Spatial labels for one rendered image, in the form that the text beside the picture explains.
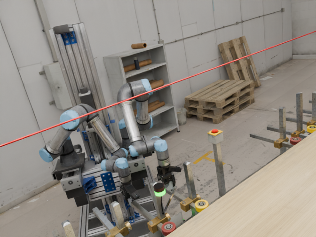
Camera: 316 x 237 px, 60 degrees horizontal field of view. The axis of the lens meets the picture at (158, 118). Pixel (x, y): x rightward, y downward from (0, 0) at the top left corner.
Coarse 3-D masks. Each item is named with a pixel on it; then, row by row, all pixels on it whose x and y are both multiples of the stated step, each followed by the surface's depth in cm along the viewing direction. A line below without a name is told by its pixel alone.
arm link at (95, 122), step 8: (80, 104) 181; (88, 112) 181; (96, 112) 187; (88, 120) 184; (96, 120) 185; (96, 128) 186; (104, 128) 187; (104, 136) 186; (112, 136) 190; (112, 144) 187; (112, 152) 188; (120, 152) 188
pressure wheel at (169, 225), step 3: (165, 222) 153; (168, 222) 153; (171, 222) 152; (162, 225) 152; (165, 225) 151; (168, 225) 150; (171, 225) 151; (174, 225) 150; (162, 228) 150; (165, 228) 149; (168, 228) 149; (171, 228) 149; (174, 228) 148; (162, 231) 149; (165, 231) 147; (168, 231) 146; (171, 231) 146; (165, 234) 148; (168, 234) 147
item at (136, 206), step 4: (132, 204) 182; (136, 204) 181; (136, 208) 178; (140, 208) 176; (140, 212) 175; (144, 212) 172; (148, 212) 171; (144, 216) 171; (148, 216) 167; (152, 216) 167; (148, 220) 168; (160, 224) 159; (160, 228) 156
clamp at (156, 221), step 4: (168, 216) 164; (152, 220) 162; (156, 220) 162; (160, 220) 161; (164, 220) 162; (168, 220) 163; (148, 224) 160; (152, 224) 159; (156, 224) 159; (152, 228) 158; (156, 228) 159; (152, 232) 159
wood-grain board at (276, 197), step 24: (312, 144) 201; (264, 168) 184; (288, 168) 179; (312, 168) 175; (240, 192) 166; (264, 192) 162; (288, 192) 158; (312, 192) 154; (216, 216) 151; (240, 216) 148; (264, 216) 145; (288, 216) 141; (312, 216) 139
